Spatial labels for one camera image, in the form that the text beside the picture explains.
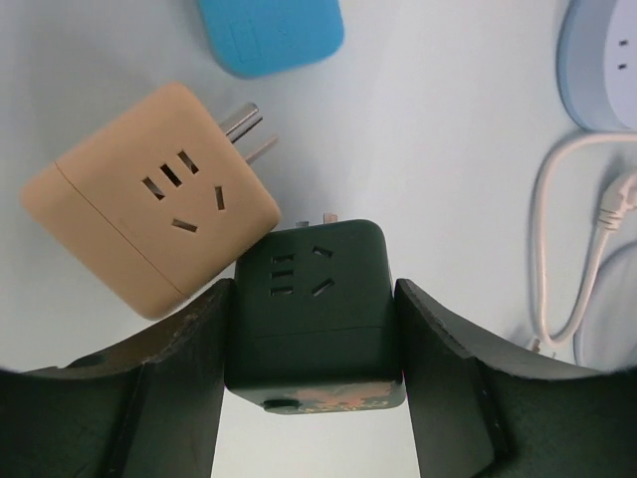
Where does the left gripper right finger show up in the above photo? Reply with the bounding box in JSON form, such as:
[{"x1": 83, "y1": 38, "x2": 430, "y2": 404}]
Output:
[{"x1": 395, "y1": 279, "x2": 636, "y2": 477}]

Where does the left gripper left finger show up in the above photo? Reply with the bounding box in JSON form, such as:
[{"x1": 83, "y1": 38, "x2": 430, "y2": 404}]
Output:
[{"x1": 1, "y1": 279, "x2": 235, "y2": 477}]

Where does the dark green cube adapter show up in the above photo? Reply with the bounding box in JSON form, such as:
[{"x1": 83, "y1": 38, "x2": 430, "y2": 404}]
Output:
[{"x1": 224, "y1": 219, "x2": 406, "y2": 414}]

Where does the wooden tan plug adapter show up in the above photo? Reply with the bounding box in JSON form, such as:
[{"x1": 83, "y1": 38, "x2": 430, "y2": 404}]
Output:
[{"x1": 21, "y1": 83, "x2": 282, "y2": 320}]

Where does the white power cable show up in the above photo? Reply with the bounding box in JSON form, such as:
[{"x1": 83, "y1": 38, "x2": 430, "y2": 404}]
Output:
[{"x1": 529, "y1": 129, "x2": 637, "y2": 355}]

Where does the light blue round socket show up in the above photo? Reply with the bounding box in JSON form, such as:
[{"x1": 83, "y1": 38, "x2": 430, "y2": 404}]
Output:
[{"x1": 556, "y1": 0, "x2": 636, "y2": 131}]

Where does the blue square plug adapter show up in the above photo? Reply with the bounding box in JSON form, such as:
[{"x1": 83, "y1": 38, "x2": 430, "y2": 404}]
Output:
[{"x1": 198, "y1": 0, "x2": 344, "y2": 79}]

